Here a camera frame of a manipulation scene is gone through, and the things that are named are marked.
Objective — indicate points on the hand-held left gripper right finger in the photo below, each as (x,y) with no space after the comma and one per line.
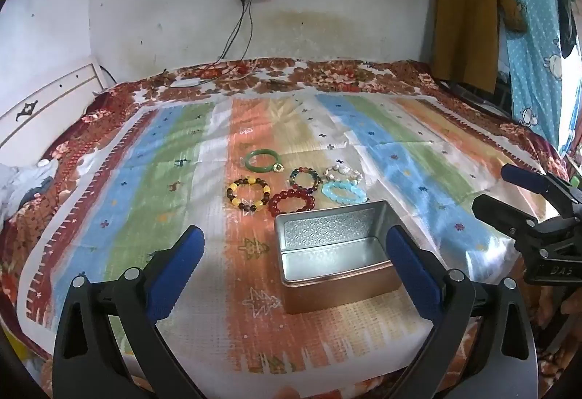
(409,267)

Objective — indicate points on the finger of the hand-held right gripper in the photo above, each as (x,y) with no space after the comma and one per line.
(523,178)
(500,212)

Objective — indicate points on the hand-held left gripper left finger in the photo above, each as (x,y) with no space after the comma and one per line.
(182,260)

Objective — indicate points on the metal tin box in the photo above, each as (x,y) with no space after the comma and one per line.
(327,260)

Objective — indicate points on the green jade bangle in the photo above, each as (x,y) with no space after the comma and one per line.
(248,161)

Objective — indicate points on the striped printed mat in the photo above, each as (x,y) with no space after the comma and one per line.
(159,198)

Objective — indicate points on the blue printed hanging cloth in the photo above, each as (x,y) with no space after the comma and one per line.
(532,62)

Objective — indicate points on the dark green hanging garment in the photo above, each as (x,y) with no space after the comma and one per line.
(566,16)

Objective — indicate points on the white crumpled cloth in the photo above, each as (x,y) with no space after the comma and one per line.
(25,185)

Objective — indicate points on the white charger block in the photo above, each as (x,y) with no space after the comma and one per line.
(186,82)

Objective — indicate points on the white headboard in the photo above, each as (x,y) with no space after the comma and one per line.
(45,107)

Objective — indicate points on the floral bedsheet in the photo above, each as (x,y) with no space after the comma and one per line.
(341,73)

